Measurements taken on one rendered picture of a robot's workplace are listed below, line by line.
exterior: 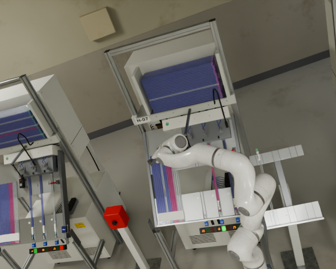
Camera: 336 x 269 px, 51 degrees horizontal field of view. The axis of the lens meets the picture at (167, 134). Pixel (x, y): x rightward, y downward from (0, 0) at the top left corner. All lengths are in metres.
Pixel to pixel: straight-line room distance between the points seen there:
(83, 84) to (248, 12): 2.58
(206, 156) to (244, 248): 0.53
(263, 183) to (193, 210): 1.09
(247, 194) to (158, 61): 1.40
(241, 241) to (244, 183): 0.43
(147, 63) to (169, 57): 0.16
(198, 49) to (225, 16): 2.78
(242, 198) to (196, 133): 1.11
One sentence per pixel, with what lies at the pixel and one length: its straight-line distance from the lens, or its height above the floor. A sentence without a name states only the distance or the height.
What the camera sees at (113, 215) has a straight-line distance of 2.85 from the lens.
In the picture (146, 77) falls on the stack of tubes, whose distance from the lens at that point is 2.49.
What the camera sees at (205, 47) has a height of 1.70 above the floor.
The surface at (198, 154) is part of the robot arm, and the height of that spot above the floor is 1.62.
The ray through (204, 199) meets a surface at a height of 0.82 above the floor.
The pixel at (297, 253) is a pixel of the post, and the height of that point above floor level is 0.16.
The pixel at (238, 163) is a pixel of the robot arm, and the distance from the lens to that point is 1.47.
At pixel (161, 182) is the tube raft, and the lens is 2.62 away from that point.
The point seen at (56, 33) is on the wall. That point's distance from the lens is 5.28.
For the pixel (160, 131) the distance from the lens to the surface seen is 2.67.
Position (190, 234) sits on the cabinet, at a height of 0.25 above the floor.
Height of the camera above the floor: 2.51
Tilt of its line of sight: 30 degrees down
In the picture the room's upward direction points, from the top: 22 degrees counter-clockwise
